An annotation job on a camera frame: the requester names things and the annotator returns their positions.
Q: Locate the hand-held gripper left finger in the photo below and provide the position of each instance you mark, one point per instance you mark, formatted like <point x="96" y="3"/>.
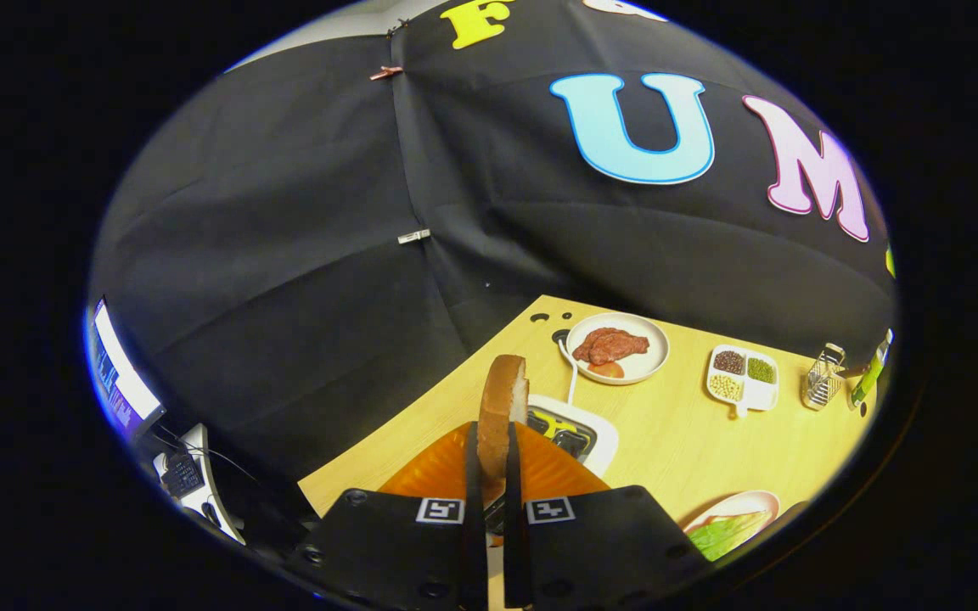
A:
<point x="473" y="484"/>

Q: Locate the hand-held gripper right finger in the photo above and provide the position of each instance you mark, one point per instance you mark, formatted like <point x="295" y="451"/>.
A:
<point x="513" y="484"/>

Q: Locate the toasted bread slice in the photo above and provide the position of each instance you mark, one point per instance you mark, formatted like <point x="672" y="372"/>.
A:
<point x="502" y="407"/>

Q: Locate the green lettuce leaf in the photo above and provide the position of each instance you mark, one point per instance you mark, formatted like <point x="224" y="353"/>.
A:
<point x="718" y="539"/>

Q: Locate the white toaster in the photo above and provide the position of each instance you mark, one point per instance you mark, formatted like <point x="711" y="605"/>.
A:
<point x="606" y="445"/>

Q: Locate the orange food slice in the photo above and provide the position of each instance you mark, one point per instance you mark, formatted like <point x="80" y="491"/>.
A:
<point x="606" y="370"/>

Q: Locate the red meat piece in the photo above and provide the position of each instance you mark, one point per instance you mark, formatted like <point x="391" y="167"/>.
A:
<point x="612" y="345"/>

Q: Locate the round white plate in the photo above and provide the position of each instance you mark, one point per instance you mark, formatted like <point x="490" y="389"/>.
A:
<point x="650" y="361"/>

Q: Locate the pile of pale beans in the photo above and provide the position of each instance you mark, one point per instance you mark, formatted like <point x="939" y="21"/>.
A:
<point x="725" y="388"/>

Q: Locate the pile of dark beans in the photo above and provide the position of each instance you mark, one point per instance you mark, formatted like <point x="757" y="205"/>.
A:
<point x="728" y="362"/>

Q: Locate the pink plate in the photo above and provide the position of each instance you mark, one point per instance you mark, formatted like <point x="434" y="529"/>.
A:
<point x="761" y="501"/>

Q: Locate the small silver clip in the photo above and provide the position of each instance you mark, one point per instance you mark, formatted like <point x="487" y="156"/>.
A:
<point x="413" y="236"/>

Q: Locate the white side table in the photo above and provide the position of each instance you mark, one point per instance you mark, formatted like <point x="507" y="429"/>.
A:
<point x="219" y="509"/>

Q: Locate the white divided dish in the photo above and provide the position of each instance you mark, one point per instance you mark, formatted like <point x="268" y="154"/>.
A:
<point x="762" y="395"/>

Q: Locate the pile of green beans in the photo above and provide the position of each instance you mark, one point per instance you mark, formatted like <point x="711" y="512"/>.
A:
<point x="761" y="370"/>

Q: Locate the black keypad device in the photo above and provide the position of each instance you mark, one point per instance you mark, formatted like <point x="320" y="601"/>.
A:
<point x="182" y="475"/>

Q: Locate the black backdrop cloth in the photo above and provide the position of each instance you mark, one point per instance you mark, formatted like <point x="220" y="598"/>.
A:
<point x="285" y="255"/>

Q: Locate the computer monitor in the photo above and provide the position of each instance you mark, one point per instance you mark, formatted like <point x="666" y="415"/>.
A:
<point x="120" y="373"/>

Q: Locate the green label drink bottle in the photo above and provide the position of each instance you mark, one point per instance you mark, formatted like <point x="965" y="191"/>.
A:
<point x="869" y="378"/>

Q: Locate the small red clip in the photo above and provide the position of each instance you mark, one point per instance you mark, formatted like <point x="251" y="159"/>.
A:
<point x="385" y="73"/>

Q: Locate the small black clip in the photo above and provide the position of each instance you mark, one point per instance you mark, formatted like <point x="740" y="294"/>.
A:
<point x="398" y="26"/>

